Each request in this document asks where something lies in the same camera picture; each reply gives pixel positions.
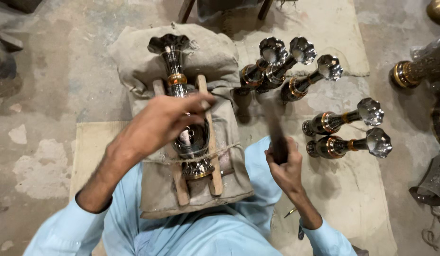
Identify person's right hand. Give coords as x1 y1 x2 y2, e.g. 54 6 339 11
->
264 137 304 195

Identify person's left hand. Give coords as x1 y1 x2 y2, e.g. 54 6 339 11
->
123 92 217 159

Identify pale metal chisel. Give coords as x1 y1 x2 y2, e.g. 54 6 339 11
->
179 129 194 159

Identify dark wooden-handled hammer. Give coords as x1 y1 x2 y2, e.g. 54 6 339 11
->
257 91 290 165

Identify engraved silver flower vase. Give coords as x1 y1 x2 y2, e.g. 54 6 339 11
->
148 33 216 180

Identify grey burlap sack cushion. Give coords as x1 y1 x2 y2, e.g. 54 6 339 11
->
107 22 255 220

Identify jute twine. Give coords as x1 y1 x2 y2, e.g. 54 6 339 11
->
142 142 242 166

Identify small silver gold-banded vase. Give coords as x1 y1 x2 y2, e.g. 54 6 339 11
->
301 97 385 138
255 36 317 95
280 54 344 104
306 127 393 160
234 36 289 97

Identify wooden slat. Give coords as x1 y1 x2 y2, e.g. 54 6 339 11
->
152 78 191 207
195 73 224 197

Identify wooden stool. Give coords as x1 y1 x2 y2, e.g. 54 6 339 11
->
177 0 274 25

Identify person's light blue clothing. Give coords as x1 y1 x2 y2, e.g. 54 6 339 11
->
23 136 359 256

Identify beige floor mat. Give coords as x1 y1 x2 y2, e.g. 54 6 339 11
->
69 75 398 256

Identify dark metal block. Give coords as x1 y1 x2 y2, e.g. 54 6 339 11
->
0 21 25 80

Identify large wrapped metal vase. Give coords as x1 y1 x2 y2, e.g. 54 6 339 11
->
389 35 440 90

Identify large wrapped fluted vase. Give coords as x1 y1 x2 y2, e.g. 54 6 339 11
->
408 152 440 207

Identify brass vessel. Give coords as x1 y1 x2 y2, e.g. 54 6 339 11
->
426 0 440 26

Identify loose grey cord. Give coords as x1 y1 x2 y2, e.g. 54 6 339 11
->
421 204 440 251

